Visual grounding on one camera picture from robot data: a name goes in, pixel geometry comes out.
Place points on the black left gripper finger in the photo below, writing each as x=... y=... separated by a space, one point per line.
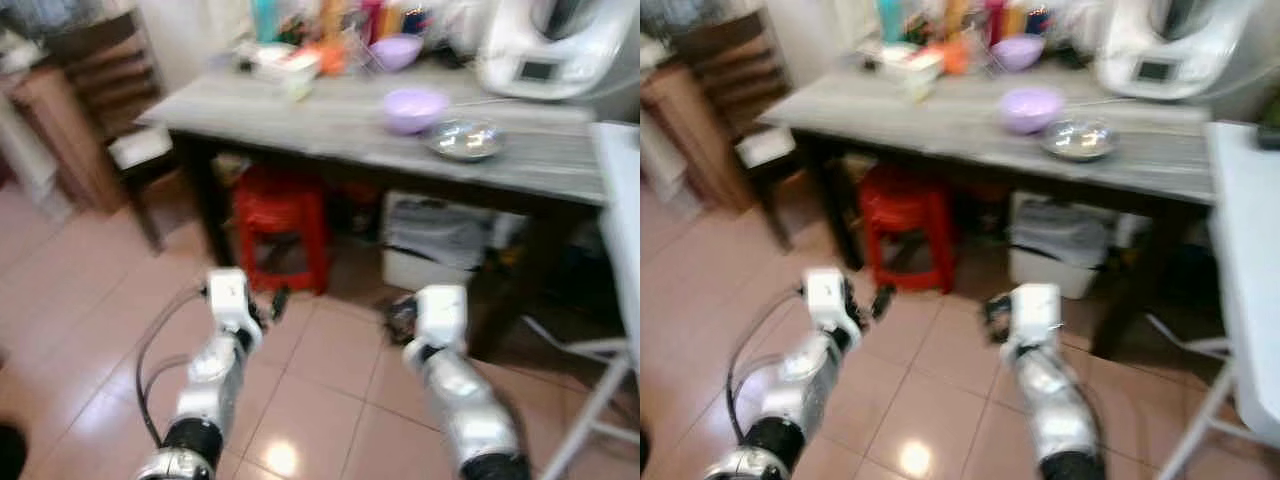
x=280 y=302
x=883 y=302

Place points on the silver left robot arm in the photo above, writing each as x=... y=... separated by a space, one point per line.
x=215 y=375
x=805 y=385

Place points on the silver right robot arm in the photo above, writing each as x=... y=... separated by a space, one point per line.
x=468 y=410
x=1055 y=410

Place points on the white storage box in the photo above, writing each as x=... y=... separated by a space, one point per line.
x=1060 y=245
x=435 y=240

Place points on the red plastic stool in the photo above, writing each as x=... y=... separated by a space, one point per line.
x=905 y=215
x=280 y=215

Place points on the white seat cushion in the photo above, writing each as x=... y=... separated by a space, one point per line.
x=765 y=148
x=140 y=148

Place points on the grey wooden table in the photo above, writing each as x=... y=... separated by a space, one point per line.
x=330 y=125
x=930 y=125

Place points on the shiny metal bowl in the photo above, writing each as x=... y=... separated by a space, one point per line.
x=465 y=140
x=1079 y=140

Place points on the purple bowl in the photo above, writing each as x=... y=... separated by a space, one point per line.
x=414 y=110
x=1030 y=108
x=1018 y=52
x=396 y=52

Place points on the brown wooden cabinet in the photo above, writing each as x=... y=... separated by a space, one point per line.
x=690 y=140
x=60 y=140

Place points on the white food container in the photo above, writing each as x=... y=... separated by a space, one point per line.
x=285 y=62
x=912 y=62

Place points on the white folding table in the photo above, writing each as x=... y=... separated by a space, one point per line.
x=1245 y=270
x=622 y=220

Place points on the orange packet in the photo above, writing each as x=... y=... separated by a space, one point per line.
x=956 y=58
x=333 y=58

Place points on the dark wooden chair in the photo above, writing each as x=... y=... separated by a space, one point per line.
x=105 y=80
x=730 y=80

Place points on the teal bottle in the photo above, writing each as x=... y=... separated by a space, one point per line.
x=890 y=20
x=266 y=20

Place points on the white kitchen appliance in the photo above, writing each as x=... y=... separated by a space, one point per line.
x=560 y=50
x=1180 y=50

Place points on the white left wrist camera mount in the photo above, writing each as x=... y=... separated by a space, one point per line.
x=227 y=298
x=826 y=298

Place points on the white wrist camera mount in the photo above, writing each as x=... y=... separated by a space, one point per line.
x=227 y=298
x=440 y=315
x=826 y=298
x=1036 y=312

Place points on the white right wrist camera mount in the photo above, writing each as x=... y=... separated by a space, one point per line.
x=1036 y=312
x=440 y=315

